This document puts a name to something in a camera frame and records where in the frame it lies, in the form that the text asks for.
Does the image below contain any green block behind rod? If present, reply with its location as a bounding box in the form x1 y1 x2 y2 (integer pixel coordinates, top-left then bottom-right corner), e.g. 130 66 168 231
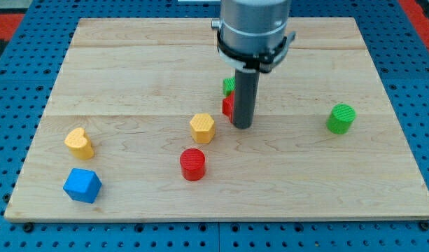
223 77 235 97

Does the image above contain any wooden board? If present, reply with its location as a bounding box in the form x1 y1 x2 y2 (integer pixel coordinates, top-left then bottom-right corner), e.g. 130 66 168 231
5 17 429 223

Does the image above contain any black clamp ring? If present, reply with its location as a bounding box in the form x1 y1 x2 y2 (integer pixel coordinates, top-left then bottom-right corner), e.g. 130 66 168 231
216 30 297 74

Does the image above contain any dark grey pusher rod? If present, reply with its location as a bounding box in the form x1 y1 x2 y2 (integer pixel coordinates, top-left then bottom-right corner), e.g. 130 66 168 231
232 70 260 129

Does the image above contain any red cylinder block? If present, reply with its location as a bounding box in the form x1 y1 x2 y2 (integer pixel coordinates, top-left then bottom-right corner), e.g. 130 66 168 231
180 148 206 181

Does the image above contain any green cylinder block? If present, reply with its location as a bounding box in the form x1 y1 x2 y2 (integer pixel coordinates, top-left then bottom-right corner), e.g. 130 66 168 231
326 104 356 134

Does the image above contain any red star block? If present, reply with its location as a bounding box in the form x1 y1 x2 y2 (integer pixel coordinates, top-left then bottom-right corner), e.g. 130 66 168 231
222 91 234 123

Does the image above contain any yellow hexagon block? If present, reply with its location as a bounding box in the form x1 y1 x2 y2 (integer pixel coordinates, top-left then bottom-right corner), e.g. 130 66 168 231
190 113 216 144

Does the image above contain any yellow heart block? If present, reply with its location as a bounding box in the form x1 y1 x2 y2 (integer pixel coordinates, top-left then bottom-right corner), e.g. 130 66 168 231
64 127 94 160

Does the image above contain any blue cube block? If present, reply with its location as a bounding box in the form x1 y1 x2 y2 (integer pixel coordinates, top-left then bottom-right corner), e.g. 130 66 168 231
63 168 102 204

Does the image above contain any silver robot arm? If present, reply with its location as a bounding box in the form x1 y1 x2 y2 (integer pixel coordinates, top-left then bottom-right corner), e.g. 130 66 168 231
211 0 296 74

